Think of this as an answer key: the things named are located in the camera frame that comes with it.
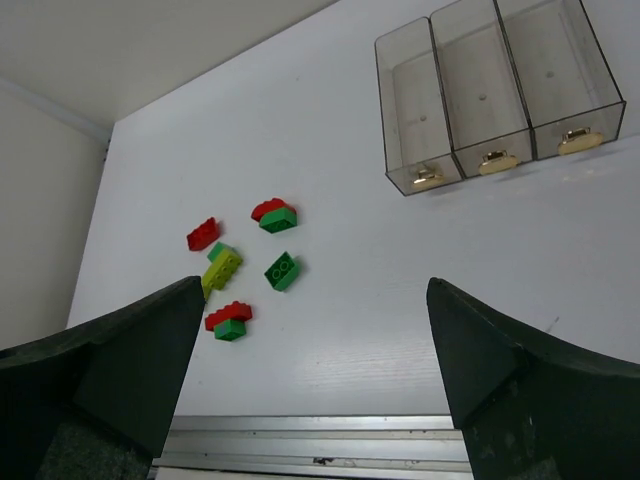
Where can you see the aluminium table edge rail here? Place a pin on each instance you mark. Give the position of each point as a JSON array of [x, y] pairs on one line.
[[350, 447]]

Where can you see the clear right container bin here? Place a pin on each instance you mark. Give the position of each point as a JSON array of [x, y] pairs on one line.
[[573, 100]]

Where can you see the red long lego brick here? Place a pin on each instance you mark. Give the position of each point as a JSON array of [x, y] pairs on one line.
[[233, 311]]

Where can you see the clear container bin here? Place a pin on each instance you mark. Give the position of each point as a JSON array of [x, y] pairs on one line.
[[489, 128], [416, 136], [573, 100]]

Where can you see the clear left container bin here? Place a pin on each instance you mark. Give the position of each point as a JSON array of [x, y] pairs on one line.
[[416, 136]]

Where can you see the green curved lego brick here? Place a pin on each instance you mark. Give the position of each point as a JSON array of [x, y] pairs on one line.
[[278, 220]]

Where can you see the red curved lego brick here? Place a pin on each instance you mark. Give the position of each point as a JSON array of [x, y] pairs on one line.
[[268, 206]]

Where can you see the green square lego brick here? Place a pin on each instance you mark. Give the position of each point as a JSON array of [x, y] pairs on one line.
[[283, 272]]

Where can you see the small green lego brick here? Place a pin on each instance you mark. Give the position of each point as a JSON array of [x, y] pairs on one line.
[[218, 251]]

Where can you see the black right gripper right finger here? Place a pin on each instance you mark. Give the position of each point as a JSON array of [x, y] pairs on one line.
[[530, 405]]

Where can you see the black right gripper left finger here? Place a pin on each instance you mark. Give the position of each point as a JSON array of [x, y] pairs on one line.
[[96, 401]]

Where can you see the lime long lego brick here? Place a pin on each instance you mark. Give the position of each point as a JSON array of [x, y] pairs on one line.
[[220, 271]]

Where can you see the green small lego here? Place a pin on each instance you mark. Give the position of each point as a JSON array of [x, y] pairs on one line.
[[230, 330]]

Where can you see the clear middle container bin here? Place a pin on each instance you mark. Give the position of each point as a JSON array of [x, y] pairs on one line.
[[489, 128]]

